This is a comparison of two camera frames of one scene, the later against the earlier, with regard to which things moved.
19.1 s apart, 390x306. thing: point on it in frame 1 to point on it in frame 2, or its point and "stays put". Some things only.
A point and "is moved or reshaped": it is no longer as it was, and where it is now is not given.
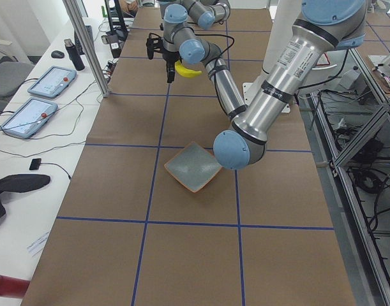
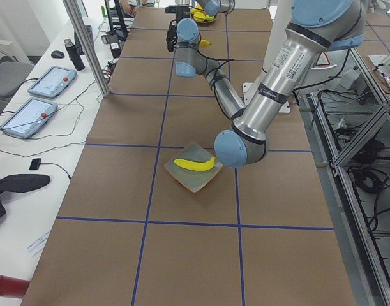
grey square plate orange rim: (193, 166) stays put
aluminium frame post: (73, 7) stays put
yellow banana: (185, 72) is moved or reshaped
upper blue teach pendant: (53, 82) stays put
